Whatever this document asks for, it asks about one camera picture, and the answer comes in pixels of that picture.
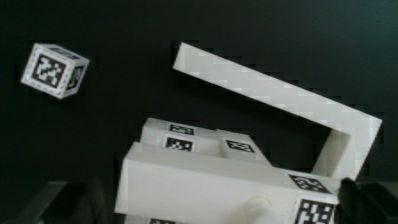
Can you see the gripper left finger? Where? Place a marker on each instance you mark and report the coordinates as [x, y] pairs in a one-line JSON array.
[[68, 203]]

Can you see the white tagged cube nut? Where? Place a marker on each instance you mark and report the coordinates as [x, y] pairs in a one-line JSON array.
[[54, 70]]

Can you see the white U-shaped obstacle fence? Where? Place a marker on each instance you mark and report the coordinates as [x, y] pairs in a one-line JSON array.
[[354, 125]]

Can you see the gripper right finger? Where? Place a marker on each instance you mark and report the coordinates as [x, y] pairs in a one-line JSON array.
[[368, 203]]

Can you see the white chair backrest frame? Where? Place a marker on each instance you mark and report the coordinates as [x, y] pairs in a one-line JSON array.
[[205, 190]]

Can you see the white chair leg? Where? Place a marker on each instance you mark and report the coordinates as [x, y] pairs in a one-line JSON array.
[[180, 137], [240, 148]]

